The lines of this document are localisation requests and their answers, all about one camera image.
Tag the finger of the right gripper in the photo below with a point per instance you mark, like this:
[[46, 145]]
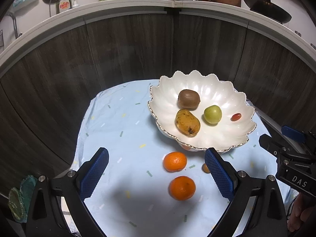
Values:
[[293, 134], [282, 153]]

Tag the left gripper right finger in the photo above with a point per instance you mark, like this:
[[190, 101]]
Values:
[[267, 217]]

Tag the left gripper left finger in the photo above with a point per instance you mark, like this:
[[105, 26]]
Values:
[[45, 217]]

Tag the red cherry tomato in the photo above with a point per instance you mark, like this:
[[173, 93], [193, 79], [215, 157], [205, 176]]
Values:
[[236, 117]]

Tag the brown longan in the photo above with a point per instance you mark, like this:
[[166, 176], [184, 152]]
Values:
[[205, 168]]

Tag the orange tangerine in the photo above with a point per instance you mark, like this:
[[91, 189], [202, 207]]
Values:
[[174, 161], [182, 188]]

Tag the yellow mango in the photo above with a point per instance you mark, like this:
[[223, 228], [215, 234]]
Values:
[[187, 123]]

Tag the white kitchen countertop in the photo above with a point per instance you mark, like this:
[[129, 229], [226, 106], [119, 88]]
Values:
[[94, 12]]

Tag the person right hand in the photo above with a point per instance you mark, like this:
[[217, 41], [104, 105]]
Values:
[[301, 210]]

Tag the green patterned cloth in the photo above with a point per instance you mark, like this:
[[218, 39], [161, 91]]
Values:
[[19, 200]]

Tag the green round fruit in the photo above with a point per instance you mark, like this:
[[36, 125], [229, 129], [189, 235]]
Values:
[[213, 114]]

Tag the white scalloped ceramic bowl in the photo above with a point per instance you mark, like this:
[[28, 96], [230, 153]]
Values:
[[225, 135]]

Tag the light blue patterned tablecloth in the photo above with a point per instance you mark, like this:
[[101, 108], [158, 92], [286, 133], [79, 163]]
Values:
[[132, 197]]

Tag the brown kiwi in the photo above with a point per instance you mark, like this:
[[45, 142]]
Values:
[[188, 99]]

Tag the black wok with lid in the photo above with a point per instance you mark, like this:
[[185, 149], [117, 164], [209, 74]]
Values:
[[269, 9]]

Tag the green dish soap bottle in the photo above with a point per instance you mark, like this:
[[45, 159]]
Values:
[[63, 5]]

